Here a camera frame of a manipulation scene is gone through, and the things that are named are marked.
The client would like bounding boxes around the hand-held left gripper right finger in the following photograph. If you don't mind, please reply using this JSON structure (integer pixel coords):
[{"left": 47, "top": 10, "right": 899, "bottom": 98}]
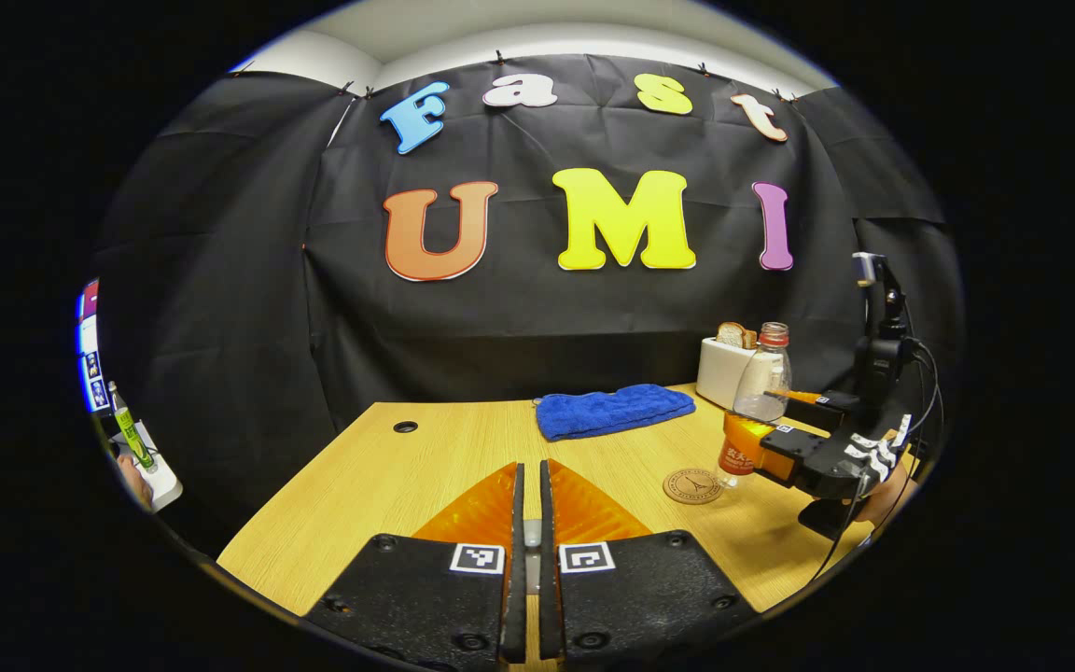
[{"left": 537, "top": 459, "right": 762, "bottom": 665}]

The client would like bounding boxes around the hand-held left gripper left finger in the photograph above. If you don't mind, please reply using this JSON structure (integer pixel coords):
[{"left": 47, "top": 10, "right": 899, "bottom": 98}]
[{"left": 304, "top": 462, "right": 527, "bottom": 668}]

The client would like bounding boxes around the clear plastic water bottle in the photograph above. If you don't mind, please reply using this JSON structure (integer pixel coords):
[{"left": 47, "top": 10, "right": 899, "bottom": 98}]
[{"left": 718, "top": 322, "right": 792, "bottom": 488}]

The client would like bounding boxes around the round brown coaster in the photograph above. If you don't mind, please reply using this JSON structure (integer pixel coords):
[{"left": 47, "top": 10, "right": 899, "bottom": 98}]
[{"left": 663, "top": 468, "right": 725, "bottom": 506}]

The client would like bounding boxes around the green drink bottle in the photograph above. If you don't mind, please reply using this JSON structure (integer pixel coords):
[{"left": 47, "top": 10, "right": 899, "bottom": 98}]
[{"left": 108, "top": 381, "right": 158, "bottom": 472}]

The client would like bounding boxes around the white toaster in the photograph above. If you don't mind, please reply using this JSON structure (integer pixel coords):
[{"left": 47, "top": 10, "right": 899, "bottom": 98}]
[{"left": 696, "top": 336, "right": 767, "bottom": 412}]

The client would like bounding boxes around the blue towel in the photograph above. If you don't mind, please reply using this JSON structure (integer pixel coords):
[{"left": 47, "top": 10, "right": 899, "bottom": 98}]
[{"left": 536, "top": 384, "right": 697, "bottom": 442}]

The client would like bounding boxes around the black backdrop cloth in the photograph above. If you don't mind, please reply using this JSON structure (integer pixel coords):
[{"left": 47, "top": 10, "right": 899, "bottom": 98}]
[{"left": 94, "top": 53, "right": 963, "bottom": 524}]

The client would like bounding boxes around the white side table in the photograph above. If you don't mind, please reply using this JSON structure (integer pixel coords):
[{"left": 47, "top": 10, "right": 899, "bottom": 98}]
[{"left": 118, "top": 420, "right": 184, "bottom": 512}]

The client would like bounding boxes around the computer monitor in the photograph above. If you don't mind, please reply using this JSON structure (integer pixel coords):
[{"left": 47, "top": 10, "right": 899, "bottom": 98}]
[{"left": 78, "top": 278, "right": 114, "bottom": 413}]

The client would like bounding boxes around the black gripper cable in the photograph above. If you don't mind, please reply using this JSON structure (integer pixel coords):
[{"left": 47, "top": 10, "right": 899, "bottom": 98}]
[{"left": 808, "top": 341, "right": 947, "bottom": 584}]

